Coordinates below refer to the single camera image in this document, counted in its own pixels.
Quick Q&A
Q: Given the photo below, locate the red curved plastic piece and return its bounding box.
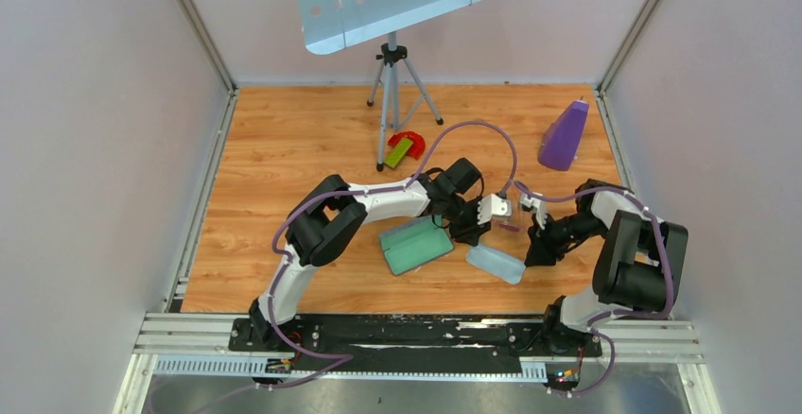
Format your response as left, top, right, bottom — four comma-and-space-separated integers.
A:
388, 130, 426, 160

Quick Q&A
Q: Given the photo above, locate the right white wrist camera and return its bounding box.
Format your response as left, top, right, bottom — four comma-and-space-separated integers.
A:
518, 192, 549, 230

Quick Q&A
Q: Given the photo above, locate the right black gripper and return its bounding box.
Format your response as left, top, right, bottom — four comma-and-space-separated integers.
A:
525, 212, 609, 268

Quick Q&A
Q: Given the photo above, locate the green rectangular block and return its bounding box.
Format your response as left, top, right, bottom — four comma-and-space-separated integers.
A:
384, 137, 414, 169

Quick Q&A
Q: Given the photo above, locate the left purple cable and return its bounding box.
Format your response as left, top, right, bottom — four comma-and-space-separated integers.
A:
267, 119, 520, 375

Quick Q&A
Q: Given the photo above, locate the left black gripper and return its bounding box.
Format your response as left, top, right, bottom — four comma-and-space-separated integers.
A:
442, 194, 491, 247

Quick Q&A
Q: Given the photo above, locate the grey tripod stand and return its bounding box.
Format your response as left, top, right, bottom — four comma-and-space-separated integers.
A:
366, 31, 445, 172

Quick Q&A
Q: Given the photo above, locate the blue cleaning cloth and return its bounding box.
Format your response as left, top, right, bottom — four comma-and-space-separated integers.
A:
466, 244, 526, 285

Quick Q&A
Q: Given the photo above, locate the grey glasses case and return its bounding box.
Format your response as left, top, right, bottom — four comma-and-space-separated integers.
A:
379, 215, 455, 276

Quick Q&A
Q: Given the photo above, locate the white slotted cable duct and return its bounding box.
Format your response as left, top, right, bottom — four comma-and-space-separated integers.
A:
153, 355, 548, 383

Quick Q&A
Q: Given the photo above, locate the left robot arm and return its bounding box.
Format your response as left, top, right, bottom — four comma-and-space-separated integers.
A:
248, 158, 490, 351

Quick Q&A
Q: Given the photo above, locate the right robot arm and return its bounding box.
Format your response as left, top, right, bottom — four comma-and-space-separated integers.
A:
522, 179, 689, 355

